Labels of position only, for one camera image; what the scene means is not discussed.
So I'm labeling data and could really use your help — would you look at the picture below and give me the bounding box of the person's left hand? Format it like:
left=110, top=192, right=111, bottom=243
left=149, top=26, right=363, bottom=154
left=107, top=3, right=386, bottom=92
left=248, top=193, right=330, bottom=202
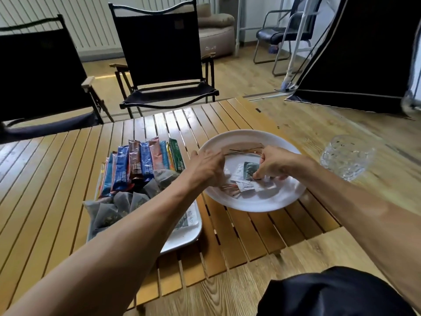
left=184, top=148, right=228, bottom=191

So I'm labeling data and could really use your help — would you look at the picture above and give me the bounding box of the person's right hand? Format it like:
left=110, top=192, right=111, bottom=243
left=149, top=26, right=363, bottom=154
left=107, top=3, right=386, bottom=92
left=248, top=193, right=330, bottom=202
left=251, top=145, right=316, bottom=181

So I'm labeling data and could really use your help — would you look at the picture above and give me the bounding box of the row of colourful stick packets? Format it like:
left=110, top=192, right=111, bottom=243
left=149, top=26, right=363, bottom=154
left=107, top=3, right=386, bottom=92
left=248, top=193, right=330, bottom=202
left=97, top=137, right=186, bottom=198

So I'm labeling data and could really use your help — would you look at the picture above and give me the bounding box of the grey rectangular tray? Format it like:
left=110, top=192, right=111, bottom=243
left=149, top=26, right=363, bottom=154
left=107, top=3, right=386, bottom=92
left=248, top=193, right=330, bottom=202
left=86, top=151, right=203, bottom=255

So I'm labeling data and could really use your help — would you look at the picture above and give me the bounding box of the cluster of pyramid tea bags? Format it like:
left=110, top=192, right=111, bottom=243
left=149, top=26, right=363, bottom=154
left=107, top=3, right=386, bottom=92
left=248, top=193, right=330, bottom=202
left=82, top=169, right=180, bottom=241

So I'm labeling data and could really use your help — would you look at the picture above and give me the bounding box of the person's right forearm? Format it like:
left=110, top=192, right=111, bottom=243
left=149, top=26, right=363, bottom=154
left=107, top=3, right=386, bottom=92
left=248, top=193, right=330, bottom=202
left=299, top=161, right=421, bottom=313

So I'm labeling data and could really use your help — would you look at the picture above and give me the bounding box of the person's left forearm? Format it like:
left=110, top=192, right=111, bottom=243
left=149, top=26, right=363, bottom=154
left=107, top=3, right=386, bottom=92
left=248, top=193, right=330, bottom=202
left=3, top=176, right=204, bottom=316

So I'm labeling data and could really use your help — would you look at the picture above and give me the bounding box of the person's right leg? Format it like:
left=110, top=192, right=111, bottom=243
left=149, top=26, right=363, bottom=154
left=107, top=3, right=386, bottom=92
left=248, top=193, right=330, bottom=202
left=256, top=266, right=417, bottom=316

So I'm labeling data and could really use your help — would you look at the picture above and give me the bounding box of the white round bowl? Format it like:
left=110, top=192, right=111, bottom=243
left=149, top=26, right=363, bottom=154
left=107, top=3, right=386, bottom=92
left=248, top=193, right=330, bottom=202
left=197, top=129, right=307, bottom=213

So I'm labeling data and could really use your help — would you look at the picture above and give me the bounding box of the clear patterned glass cup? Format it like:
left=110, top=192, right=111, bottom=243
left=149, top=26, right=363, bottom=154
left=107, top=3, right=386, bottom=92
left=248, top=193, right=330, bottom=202
left=319, top=134, right=376, bottom=182

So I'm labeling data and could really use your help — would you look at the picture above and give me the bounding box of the black folding chair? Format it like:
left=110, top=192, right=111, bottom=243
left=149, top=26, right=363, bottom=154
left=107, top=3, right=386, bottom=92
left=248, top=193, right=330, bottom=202
left=108, top=0, right=220, bottom=119
left=0, top=14, right=115, bottom=145

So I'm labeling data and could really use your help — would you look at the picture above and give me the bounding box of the black office chair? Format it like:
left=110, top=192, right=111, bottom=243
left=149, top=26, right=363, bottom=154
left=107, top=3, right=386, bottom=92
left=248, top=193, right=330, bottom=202
left=253, top=0, right=323, bottom=77

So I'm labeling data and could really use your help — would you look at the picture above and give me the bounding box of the beige inflatable sofa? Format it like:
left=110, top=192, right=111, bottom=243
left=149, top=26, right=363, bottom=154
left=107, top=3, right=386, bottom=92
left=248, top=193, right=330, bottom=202
left=177, top=3, right=236, bottom=60

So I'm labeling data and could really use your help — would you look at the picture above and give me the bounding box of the black fabric backdrop panel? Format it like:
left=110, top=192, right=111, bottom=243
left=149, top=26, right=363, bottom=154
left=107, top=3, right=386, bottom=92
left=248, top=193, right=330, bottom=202
left=284, top=0, right=421, bottom=117

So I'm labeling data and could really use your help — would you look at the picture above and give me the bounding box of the white metal frame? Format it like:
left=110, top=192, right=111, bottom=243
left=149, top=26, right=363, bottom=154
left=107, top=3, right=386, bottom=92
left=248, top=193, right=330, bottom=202
left=234, top=0, right=325, bottom=91

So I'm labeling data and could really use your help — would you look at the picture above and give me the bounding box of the white wall radiator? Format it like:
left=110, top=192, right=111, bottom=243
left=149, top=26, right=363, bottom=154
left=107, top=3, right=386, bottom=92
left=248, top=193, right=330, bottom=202
left=0, top=0, right=124, bottom=51
left=141, top=0, right=216, bottom=7

